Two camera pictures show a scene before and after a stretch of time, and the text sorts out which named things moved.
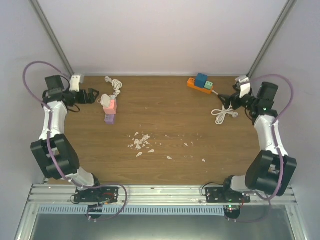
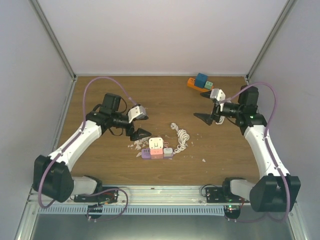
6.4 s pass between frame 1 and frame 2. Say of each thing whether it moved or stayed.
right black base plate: stayed
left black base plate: stayed
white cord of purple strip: moved
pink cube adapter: moved
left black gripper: moved
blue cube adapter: stayed
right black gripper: moved
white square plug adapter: moved
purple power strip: moved
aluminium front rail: stayed
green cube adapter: stayed
